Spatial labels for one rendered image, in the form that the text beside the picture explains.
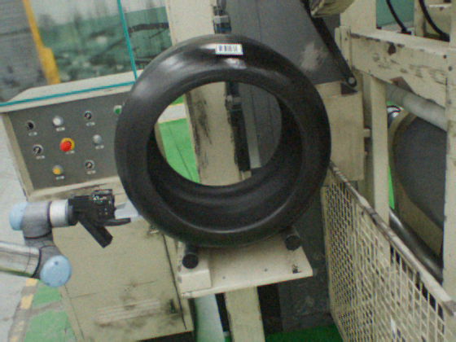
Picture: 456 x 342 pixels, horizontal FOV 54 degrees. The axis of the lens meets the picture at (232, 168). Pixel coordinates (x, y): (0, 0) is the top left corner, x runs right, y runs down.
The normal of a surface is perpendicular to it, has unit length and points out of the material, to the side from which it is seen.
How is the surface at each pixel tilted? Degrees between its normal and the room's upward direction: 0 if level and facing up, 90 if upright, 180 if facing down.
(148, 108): 82
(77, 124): 90
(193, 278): 90
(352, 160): 90
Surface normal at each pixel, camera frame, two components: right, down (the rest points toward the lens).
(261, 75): 0.16, 0.19
